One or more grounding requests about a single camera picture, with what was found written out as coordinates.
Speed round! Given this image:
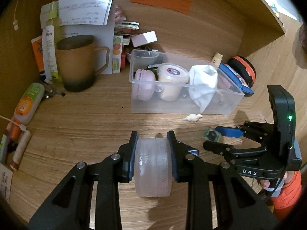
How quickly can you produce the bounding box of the clear plastic storage box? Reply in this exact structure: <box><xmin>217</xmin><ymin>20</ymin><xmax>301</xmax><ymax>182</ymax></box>
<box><xmin>130</xmin><ymin>49</ymin><xmax>245</xmax><ymax>116</ymax></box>

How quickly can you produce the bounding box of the white cord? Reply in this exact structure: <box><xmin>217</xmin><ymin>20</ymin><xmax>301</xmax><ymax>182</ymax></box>
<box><xmin>0</xmin><ymin>114</ymin><xmax>30</xmax><ymax>133</ymax></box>

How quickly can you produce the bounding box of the person's right forearm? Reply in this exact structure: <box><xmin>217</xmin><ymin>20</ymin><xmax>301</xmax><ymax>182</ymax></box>
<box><xmin>273</xmin><ymin>171</ymin><xmax>302</xmax><ymax>221</ymax></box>

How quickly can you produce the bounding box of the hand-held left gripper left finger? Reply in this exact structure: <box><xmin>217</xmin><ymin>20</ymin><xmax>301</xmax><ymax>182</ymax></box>
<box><xmin>28</xmin><ymin>131</ymin><xmax>140</xmax><ymax>230</ymax></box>

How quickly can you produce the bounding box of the translucent powder jar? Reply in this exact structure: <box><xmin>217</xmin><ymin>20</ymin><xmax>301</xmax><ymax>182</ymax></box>
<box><xmin>134</xmin><ymin>138</ymin><xmax>172</xmax><ymax>198</ymax></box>

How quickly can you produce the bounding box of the white and red lip balm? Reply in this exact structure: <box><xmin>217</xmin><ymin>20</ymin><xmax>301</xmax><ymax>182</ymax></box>
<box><xmin>10</xmin><ymin>131</ymin><xmax>32</xmax><ymax>171</ymax></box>

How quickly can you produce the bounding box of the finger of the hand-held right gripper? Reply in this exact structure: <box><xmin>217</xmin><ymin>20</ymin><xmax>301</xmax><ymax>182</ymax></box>
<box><xmin>202</xmin><ymin>140</ymin><xmax>268</xmax><ymax>164</ymax></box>
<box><xmin>214</xmin><ymin>122</ymin><xmax>277</xmax><ymax>147</ymax></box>

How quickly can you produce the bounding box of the orange paper sheet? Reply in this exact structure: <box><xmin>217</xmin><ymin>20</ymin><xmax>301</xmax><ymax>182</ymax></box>
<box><xmin>130</xmin><ymin>0</ymin><xmax>192</xmax><ymax>15</ymax></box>

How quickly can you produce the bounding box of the black round case orange zipper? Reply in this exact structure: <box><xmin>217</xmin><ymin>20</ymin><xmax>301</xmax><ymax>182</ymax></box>
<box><xmin>228</xmin><ymin>56</ymin><xmax>257</xmax><ymax>87</ymax></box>

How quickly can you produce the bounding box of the white and green tube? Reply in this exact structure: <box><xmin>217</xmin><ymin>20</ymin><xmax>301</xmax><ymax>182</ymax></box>
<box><xmin>42</xmin><ymin>25</ymin><xmax>59</xmax><ymax>84</ymax></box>

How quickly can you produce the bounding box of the metal plug adapter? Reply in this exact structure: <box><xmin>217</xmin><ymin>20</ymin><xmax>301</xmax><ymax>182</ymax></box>
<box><xmin>43</xmin><ymin>86</ymin><xmax>66</xmax><ymax>100</ymax></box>

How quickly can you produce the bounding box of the white and pink small box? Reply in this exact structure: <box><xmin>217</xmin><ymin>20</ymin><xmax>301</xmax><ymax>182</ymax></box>
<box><xmin>131</xmin><ymin>31</ymin><xmax>158</xmax><ymax>48</ymax></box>

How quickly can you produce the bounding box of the wooden desktop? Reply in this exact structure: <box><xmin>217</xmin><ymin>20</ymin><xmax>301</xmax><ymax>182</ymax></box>
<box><xmin>5</xmin><ymin>60</ymin><xmax>307</xmax><ymax>230</ymax></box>

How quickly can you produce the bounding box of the brown mug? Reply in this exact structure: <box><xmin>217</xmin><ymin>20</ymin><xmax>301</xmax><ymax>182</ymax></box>
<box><xmin>56</xmin><ymin>35</ymin><xmax>110</xmax><ymax>92</ymax></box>

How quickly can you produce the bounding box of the fruit printed box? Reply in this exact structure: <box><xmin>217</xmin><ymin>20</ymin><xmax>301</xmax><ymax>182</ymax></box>
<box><xmin>112</xmin><ymin>35</ymin><xmax>124</xmax><ymax>74</ymax></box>

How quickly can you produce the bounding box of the clear plastic bowl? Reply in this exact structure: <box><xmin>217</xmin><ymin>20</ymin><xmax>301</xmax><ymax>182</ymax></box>
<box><xmin>132</xmin><ymin>50</ymin><xmax>166</xmax><ymax>70</ymax></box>

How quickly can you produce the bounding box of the round white jar purple label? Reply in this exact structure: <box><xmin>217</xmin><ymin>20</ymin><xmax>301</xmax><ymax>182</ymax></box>
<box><xmin>156</xmin><ymin>63</ymin><xmax>190</xmax><ymax>101</ymax></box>

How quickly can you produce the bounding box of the small green square item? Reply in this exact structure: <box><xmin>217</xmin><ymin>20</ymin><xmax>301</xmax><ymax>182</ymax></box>
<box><xmin>203</xmin><ymin>129</ymin><xmax>221</xmax><ymax>142</ymax></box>

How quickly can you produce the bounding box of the stack of flat packets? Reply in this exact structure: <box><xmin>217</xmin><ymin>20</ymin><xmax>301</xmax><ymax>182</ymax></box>
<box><xmin>114</xmin><ymin>5</ymin><xmax>140</xmax><ymax>36</ymax></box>

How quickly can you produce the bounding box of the orange and green squeeze bottle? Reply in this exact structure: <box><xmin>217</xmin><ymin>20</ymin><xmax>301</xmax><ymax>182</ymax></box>
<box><xmin>11</xmin><ymin>82</ymin><xmax>46</xmax><ymax>125</ymax></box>

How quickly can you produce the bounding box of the orange tube box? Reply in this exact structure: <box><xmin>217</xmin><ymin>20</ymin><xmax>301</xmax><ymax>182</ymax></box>
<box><xmin>31</xmin><ymin>35</ymin><xmax>46</xmax><ymax>81</ymax></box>

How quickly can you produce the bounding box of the pink round jar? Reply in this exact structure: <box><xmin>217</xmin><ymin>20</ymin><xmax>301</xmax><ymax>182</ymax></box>
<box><xmin>134</xmin><ymin>69</ymin><xmax>157</xmax><ymax>101</ymax></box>

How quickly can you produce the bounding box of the white drawstring pouch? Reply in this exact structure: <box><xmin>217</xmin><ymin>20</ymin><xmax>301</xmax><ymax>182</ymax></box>
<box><xmin>188</xmin><ymin>65</ymin><xmax>219</xmax><ymax>113</ymax></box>

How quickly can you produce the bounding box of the white paper sheet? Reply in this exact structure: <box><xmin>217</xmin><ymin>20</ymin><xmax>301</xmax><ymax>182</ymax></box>
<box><xmin>40</xmin><ymin>0</ymin><xmax>115</xmax><ymax>75</ymax></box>

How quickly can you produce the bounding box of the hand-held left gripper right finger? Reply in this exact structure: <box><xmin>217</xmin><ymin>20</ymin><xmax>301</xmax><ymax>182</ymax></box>
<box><xmin>167</xmin><ymin>131</ymin><xmax>281</xmax><ymax>230</ymax></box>

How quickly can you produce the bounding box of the person's right hand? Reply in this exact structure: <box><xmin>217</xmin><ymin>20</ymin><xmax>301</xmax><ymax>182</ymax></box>
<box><xmin>260</xmin><ymin>170</ymin><xmax>296</xmax><ymax>191</ymax></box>

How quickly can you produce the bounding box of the white printed card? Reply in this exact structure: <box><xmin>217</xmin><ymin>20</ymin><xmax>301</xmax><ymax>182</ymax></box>
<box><xmin>0</xmin><ymin>163</ymin><xmax>13</xmax><ymax>203</ymax></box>

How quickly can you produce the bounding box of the crumpled white tissue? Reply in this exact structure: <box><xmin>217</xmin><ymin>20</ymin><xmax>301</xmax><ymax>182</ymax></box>
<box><xmin>182</xmin><ymin>113</ymin><xmax>203</xmax><ymax>122</ymax></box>

